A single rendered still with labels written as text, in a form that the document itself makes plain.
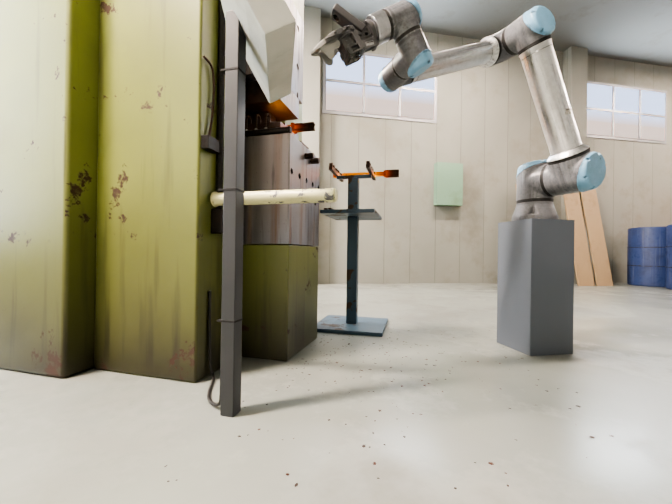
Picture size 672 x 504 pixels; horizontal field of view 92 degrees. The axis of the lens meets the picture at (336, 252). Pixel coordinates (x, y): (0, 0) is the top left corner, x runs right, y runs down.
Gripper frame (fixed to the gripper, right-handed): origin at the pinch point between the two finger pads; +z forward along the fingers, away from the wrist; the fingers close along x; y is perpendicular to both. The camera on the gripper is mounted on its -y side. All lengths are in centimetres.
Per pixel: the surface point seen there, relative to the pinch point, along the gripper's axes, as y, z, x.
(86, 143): -17, 80, 28
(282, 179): 24.8, 24.6, 30.9
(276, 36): 6.1, 16.1, -24.7
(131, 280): 33, 89, 24
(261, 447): 86, 65, -26
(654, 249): 312, -434, 285
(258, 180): 20, 33, 35
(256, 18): 2.1, 18.9, -26.8
